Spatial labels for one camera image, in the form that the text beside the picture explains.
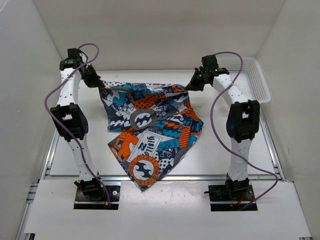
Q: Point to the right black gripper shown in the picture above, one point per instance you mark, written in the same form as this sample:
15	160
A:
193	85

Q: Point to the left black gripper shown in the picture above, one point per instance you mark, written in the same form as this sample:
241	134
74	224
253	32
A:
95	81

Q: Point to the colourful patterned shorts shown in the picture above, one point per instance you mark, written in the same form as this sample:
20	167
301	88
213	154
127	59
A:
155	125

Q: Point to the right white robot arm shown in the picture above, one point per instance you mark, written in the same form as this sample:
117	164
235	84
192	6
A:
243	119

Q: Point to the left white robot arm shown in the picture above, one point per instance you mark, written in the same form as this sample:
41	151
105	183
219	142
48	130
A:
69	119

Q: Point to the white plastic basket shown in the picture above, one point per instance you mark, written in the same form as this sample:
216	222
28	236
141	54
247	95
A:
248	77

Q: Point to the aluminium frame rail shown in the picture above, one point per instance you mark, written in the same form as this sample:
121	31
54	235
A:
114	178

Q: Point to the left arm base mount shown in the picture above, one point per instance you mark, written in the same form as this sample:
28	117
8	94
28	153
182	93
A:
92	195

